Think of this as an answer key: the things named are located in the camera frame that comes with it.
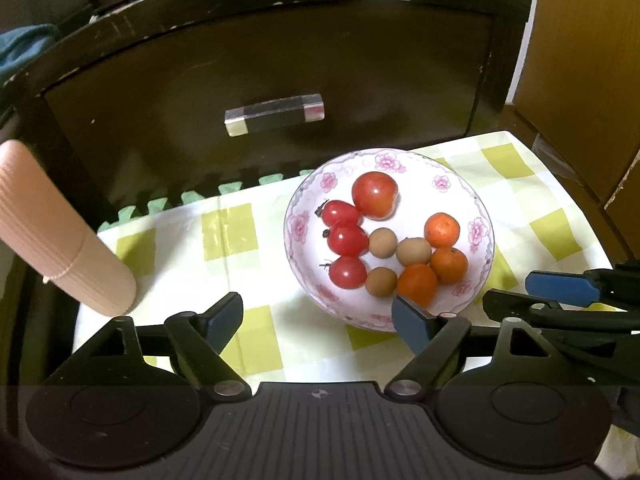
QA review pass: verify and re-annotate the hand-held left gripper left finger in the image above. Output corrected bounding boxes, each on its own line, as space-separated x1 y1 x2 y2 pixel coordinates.
47 291 252 402

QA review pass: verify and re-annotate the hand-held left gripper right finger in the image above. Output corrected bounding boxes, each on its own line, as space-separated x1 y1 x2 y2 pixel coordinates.
384 295 581 402

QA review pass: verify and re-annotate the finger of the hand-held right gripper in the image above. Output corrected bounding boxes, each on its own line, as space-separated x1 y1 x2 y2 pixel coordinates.
482 289 640 333
526 262 640 308

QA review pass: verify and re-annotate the small orange mandarin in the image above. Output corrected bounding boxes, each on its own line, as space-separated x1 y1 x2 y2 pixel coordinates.
397 263 439 308
429 247 469 285
424 213 461 248

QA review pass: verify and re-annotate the light brown longan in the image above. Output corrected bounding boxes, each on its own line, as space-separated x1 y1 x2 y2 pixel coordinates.
396 237 432 267
365 266 399 298

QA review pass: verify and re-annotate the red cherry tomato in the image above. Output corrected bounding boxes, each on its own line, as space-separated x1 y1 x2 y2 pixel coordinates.
322 223 371 257
315 200 364 228
320 256 368 290

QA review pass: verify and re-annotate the dark brown longan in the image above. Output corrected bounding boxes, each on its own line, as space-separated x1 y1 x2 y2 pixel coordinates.
369 227 399 257

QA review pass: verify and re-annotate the white floral plate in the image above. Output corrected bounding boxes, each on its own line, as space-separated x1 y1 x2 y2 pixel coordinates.
284 148 496 333

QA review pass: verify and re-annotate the large red tomato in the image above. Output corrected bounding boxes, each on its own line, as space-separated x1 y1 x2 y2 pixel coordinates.
352 171 399 221

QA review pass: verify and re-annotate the green white checked tablecloth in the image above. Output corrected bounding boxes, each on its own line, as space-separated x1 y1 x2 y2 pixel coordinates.
72 131 621 386

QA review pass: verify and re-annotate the green foam puzzle mat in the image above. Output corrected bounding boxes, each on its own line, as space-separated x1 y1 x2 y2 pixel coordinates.
97 170 321 233

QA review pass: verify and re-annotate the pink ribbed cup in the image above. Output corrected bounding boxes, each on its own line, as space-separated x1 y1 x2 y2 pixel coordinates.
0 140 137 317

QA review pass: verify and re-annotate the brown wooden wardrobe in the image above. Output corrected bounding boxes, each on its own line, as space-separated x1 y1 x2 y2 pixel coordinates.
505 0 640 211

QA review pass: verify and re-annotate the dark wooden drawer cabinet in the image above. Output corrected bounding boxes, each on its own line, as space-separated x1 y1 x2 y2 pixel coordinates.
0 0 533 221

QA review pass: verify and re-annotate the blue cloth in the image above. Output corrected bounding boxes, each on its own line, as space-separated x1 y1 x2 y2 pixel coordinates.
0 24 56 78

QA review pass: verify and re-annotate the silver drawer handle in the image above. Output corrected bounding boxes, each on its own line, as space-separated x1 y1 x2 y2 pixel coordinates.
224 93 326 137

